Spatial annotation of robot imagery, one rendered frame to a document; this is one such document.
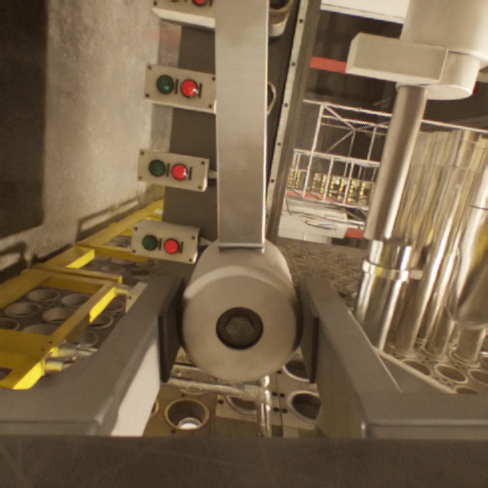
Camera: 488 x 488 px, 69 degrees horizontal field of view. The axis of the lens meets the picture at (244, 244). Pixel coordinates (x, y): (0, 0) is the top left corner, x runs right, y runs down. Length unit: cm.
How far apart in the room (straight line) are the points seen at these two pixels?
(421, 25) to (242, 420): 150
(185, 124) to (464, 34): 73
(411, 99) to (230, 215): 105
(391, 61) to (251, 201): 95
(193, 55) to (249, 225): 79
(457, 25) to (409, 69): 15
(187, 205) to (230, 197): 76
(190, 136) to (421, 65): 61
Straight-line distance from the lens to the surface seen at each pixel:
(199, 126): 90
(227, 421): 167
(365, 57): 106
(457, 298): 95
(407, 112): 117
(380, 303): 123
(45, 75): 178
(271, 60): 94
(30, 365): 113
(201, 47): 92
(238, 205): 15
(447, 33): 116
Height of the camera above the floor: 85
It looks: 2 degrees up
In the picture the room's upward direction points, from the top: 99 degrees clockwise
